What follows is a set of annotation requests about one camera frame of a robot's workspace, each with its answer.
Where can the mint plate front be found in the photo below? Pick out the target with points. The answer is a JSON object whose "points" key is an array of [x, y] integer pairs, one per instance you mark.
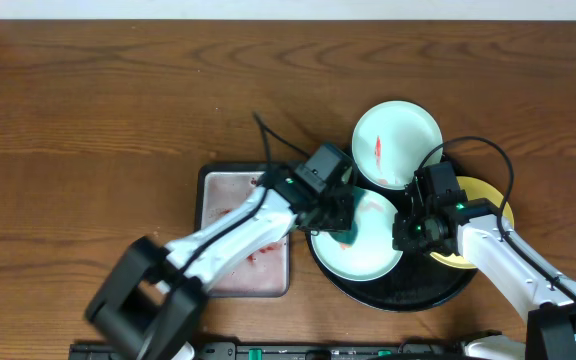
{"points": [[372, 255]]}

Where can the green yellow sponge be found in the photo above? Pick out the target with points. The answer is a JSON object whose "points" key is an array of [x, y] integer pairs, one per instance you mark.
{"points": [[348, 236]]}

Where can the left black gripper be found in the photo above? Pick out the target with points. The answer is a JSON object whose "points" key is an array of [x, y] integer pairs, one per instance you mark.
{"points": [[332, 215]]}

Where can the mint plate rear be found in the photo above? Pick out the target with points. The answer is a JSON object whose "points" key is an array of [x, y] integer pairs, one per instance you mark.
{"points": [[392, 139]]}

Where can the mint plate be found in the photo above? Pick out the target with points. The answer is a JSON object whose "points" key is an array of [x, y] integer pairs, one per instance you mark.
{"points": [[392, 139], [372, 255]]}

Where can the yellow plate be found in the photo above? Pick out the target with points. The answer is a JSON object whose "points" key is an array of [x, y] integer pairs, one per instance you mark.
{"points": [[475, 189]]}

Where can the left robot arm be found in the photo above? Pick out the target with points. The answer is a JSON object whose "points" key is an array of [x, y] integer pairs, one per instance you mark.
{"points": [[150, 304]]}

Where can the round black serving tray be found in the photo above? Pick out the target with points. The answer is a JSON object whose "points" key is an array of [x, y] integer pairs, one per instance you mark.
{"points": [[416, 283]]}

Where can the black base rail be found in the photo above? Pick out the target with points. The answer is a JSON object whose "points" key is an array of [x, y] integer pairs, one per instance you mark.
{"points": [[231, 351]]}

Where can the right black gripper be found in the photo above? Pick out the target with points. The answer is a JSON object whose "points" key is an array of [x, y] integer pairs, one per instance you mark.
{"points": [[402, 239]]}

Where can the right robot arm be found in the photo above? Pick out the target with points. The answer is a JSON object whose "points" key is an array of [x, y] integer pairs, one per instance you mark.
{"points": [[476, 230]]}

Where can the rectangular soapy water tray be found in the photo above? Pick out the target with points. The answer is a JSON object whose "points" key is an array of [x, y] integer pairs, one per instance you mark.
{"points": [[265, 272]]}

